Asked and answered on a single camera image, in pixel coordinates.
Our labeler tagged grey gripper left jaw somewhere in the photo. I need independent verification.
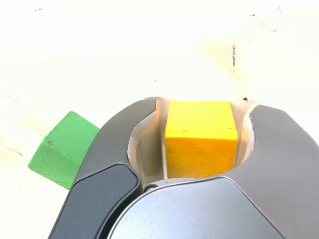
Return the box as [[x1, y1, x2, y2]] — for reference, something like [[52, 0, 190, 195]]
[[47, 98, 170, 239]]

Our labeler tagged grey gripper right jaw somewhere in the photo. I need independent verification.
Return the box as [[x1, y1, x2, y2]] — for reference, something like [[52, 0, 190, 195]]
[[96, 100, 319, 239]]

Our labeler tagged green cube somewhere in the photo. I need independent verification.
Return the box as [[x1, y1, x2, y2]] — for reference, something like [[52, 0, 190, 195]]
[[27, 111, 101, 191]]

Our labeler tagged yellow cube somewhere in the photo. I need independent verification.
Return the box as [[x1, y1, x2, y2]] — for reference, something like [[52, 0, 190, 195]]
[[164, 100, 239, 179]]

